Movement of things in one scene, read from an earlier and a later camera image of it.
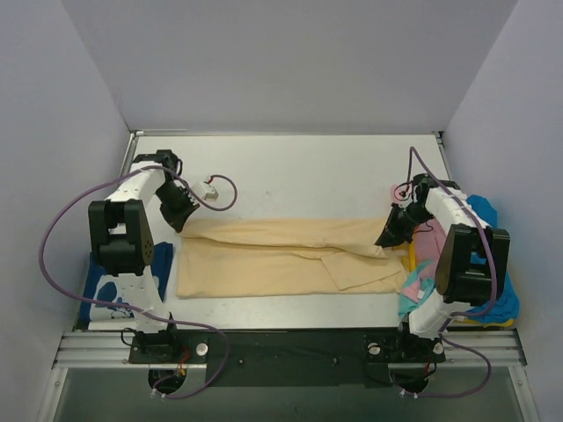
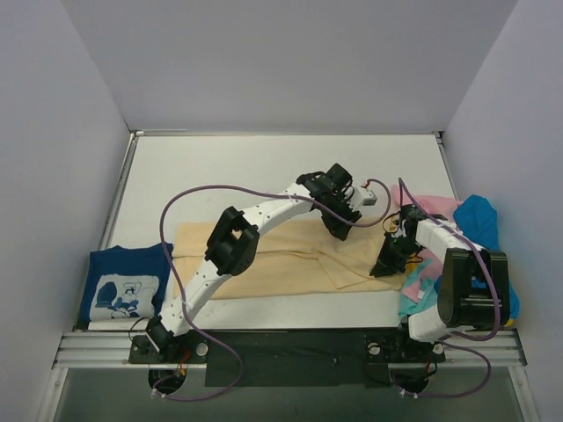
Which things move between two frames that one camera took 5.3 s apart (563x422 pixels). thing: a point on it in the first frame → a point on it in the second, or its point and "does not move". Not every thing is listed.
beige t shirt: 252,257 does not move
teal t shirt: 407,306 does not move
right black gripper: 397,225 → 393,253
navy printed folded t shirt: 102,300 does not move
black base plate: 285,357 does not move
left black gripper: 181,209 → 336,215
